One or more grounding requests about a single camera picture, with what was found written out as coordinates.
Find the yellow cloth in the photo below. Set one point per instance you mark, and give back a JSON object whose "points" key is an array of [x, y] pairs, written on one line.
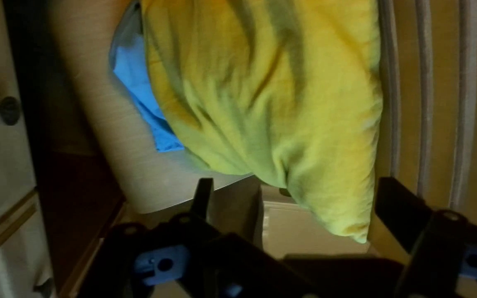
{"points": [[265, 100]]}

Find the blue fabric piece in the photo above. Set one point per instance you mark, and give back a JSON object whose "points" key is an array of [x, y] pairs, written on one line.
{"points": [[139, 83]]}

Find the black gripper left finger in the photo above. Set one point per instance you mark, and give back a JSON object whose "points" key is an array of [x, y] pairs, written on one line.
{"points": [[139, 259]]}

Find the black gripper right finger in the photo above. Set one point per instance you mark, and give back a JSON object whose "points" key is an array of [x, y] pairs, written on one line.
{"points": [[454, 259]]}

